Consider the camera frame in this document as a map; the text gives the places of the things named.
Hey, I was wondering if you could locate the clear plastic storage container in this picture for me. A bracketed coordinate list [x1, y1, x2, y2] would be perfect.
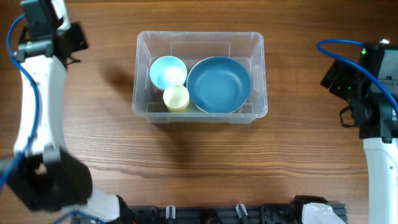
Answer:
[131, 30, 268, 124]

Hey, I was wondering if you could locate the pale green cup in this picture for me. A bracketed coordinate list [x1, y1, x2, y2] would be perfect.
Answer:
[163, 85, 190, 108]

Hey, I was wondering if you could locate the yellow cup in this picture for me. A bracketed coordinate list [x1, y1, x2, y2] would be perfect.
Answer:
[167, 103, 188, 113]

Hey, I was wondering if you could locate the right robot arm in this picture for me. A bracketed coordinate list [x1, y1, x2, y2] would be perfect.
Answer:
[321, 54, 397, 223]

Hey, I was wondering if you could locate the left blue cable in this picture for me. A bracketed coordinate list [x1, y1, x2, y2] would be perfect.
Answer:
[0, 12, 106, 224]

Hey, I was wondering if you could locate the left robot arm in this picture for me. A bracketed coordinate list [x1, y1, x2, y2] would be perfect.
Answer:
[1, 22, 134, 223]

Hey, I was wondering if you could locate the light blue bowl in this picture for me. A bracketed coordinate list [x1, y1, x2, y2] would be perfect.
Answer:
[150, 56, 188, 91]

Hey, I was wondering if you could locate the right blue cable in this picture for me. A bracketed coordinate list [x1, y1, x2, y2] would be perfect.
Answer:
[316, 39, 398, 116]

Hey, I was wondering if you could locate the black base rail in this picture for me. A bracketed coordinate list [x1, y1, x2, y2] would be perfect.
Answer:
[129, 203, 301, 224]

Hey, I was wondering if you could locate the blue cable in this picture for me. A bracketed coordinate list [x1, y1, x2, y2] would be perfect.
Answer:
[0, 12, 106, 224]
[316, 39, 398, 116]

